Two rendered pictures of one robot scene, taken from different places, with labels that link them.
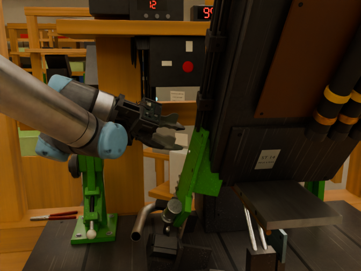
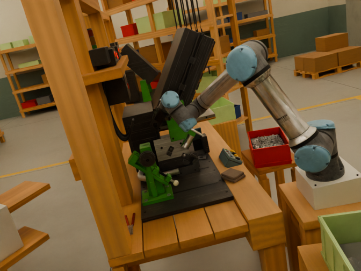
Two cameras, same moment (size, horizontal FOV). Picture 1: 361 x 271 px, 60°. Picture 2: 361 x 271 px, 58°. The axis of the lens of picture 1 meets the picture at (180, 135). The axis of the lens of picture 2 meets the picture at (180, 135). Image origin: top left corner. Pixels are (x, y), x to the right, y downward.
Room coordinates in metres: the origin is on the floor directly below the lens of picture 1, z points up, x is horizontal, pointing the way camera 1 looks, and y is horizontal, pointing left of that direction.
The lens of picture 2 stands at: (0.61, 1.67, 1.65)
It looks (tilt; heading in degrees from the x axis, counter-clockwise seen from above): 18 degrees down; 275
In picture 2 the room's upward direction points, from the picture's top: 12 degrees counter-clockwise
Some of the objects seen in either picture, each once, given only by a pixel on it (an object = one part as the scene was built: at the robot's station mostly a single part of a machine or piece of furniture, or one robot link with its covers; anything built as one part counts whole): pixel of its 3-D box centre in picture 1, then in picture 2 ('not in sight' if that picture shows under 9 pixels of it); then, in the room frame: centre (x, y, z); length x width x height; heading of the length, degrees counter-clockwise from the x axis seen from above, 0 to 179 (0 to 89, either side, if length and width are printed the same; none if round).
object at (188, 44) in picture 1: (175, 61); (115, 86); (1.03, 0.02, 1.42); 0.17 x 0.12 x 0.15; 98
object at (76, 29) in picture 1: (206, 31); (102, 68); (1.09, -0.09, 1.52); 0.90 x 0.25 x 0.04; 98
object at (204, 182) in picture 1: (203, 164); (176, 119); (0.76, -0.06, 1.17); 0.13 x 0.12 x 0.20; 98
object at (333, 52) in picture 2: not in sight; (326, 55); (-2.32, -5.78, 0.37); 1.20 x 0.80 x 0.74; 14
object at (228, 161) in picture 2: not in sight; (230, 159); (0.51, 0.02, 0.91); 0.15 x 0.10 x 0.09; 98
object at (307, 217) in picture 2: not in sight; (326, 198); (0.16, 0.42, 0.83); 0.32 x 0.32 x 0.04; 2
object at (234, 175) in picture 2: not in sight; (232, 175); (0.53, 0.22, 0.91); 0.10 x 0.08 x 0.03; 127
